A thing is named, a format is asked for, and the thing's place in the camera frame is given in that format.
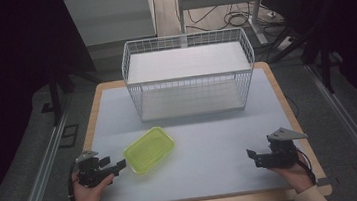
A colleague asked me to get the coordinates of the person's right hand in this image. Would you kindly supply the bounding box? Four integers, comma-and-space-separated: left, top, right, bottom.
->
266, 149, 316, 197

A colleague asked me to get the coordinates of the white power strip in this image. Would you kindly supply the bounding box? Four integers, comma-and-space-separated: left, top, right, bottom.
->
275, 35, 296, 53

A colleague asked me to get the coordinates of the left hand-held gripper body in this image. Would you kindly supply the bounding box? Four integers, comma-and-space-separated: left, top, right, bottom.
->
73, 146, 119, 189

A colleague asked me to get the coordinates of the white wire basket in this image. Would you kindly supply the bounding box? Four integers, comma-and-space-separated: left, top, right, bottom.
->
118, 25, 262, 125

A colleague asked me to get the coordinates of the aluminium floor rail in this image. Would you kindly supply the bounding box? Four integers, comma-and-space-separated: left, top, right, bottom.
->
305, 59, 357, 201
0, 95, 84, 201

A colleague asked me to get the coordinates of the black stand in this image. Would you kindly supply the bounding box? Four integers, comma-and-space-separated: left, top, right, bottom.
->
36, 67, 79, 129
299, 34, 348, 97

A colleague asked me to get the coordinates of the white metal desk frame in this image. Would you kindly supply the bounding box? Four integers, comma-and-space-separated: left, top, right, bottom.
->
175, 0, 275, 54

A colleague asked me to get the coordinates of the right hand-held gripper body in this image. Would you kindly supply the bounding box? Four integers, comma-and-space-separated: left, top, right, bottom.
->
250, 124, 312, 172

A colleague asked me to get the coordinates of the tangle of black floor cables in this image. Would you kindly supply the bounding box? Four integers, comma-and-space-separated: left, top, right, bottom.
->
174, 0, 296, 64

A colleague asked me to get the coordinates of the person's left hand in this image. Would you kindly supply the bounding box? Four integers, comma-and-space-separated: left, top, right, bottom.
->
70, 167, 119, 201

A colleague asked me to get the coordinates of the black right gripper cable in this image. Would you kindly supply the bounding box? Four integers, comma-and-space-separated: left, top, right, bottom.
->
294, 157, 318, 188

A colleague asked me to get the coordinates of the yellow-green plastic tray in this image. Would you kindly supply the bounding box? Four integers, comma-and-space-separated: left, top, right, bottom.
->
120, 124, 179, 177

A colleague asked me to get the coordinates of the white cabinet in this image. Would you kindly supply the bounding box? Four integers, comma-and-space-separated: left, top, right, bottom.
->
63, 0, 159, 50

